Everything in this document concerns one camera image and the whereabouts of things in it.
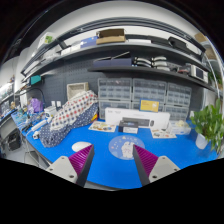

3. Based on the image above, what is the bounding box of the white keyboard box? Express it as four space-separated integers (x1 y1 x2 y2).
105 107 170 129

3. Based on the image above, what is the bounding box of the purple figurine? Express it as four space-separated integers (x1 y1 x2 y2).
30 98 43 113

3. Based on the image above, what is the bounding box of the right colourful picture card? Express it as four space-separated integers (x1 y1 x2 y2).
151 129 176 139

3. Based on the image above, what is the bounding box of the upper dark shelf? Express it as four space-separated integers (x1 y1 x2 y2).
21 34 206 79

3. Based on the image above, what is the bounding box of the middle grey drawer cabinet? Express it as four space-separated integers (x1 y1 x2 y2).
131 78 167 112

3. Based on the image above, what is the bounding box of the white device on shelf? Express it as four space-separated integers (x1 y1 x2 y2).
190 65 208 83

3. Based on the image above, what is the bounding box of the brown cardboard box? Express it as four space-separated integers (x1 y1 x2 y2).
96 29 126 45

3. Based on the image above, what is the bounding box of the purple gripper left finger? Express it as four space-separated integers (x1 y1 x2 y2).
47 144 95 187

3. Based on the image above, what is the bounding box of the white power strip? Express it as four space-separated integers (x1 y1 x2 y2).
26 120 47 135

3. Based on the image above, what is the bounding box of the small black box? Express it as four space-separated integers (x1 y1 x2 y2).
118 121 138 134

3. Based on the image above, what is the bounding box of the clear plastic container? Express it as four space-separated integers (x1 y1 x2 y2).
168 120 191 135

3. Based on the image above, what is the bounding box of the white wicker basket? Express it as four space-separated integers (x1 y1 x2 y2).
67 82 89 100

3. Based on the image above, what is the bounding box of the grey drawer cabinet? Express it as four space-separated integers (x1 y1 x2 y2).
98 78 132 119
164 83 192 121
131 78 167 112

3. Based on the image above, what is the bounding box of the patterned fabric cover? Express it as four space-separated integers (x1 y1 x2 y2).
39 90 98 148

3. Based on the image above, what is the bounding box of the blue table mat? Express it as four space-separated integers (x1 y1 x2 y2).
20 120 219 190

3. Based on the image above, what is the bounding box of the blue box on shelf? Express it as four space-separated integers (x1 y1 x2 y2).
80 36 98 48

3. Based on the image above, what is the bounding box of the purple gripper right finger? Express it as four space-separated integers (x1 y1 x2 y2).
133 145 180 186

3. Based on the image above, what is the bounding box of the left grey drawer cabinet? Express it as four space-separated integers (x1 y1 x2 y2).
98 78 132 119

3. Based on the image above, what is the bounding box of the lower dark shelf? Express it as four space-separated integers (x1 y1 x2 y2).
88 66 215 92

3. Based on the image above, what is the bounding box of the green potted plant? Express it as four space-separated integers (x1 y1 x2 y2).
190 99 224 154

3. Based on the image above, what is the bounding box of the right grey drawer cabinet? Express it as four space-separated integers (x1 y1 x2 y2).
164 83 192 121

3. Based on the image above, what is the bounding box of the round blue mouse pad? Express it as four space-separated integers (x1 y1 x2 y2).
108 135 145 160

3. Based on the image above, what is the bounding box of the dark shelf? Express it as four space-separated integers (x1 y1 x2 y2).
88 66 215 92
21 34 206 79

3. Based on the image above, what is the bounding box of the colourful picture card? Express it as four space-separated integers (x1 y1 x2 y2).
89 121 116 132
151 129 176 139

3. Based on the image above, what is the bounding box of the yellow card box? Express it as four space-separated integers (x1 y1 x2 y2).
140 99 159 112

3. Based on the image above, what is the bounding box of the left colourful picture card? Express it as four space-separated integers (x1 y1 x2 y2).
89 121 116 132

